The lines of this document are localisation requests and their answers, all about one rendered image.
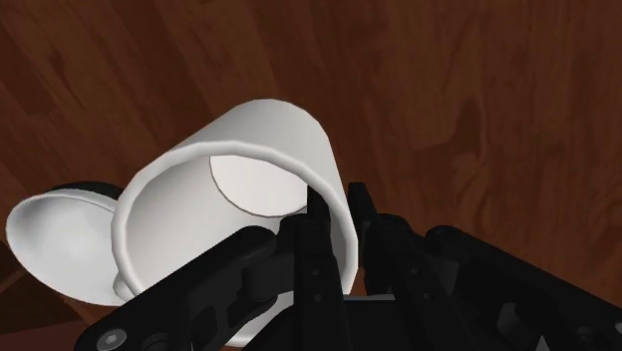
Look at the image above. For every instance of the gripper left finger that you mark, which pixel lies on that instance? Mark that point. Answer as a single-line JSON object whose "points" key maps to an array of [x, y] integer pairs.
{"points": [[311, 272]]}

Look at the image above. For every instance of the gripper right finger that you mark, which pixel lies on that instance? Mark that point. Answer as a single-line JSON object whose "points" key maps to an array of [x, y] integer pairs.
{"points": [[486, 282]]}

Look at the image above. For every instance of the white mug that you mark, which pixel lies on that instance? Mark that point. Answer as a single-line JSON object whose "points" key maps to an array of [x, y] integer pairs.
{"points": [[184, 214]]}

